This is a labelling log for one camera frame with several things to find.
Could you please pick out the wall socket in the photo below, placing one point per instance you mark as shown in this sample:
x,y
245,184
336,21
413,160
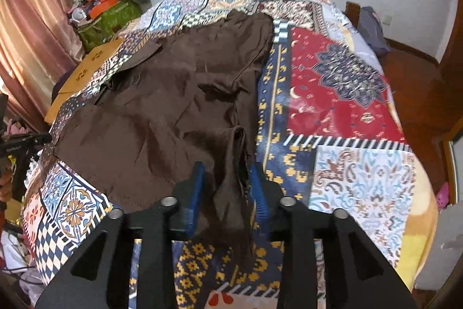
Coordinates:
x,y
387,19

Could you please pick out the patchwork patterned blanket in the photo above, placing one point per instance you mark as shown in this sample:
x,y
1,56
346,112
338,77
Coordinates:
x,y
336,106

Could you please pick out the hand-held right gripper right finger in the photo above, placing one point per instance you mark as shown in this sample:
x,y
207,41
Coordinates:
x,y
258,200

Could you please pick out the orange cardboard box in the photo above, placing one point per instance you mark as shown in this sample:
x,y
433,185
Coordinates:
x,y
85,72

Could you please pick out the green bag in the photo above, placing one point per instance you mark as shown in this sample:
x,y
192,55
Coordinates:
x,y
108,21

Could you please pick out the brown garment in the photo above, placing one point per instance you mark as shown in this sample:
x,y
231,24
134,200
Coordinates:
x,y
173,95

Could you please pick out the wooden chair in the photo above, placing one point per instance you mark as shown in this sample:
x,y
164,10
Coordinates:
x,y
351,10

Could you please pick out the pink slipper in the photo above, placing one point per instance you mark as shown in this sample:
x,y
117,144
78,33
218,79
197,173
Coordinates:
x,y
443,196

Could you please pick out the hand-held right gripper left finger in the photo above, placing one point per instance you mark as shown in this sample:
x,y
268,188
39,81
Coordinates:
x,y
198,191

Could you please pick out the pink curtain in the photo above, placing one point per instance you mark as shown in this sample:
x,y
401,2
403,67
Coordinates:
x,y
29,23

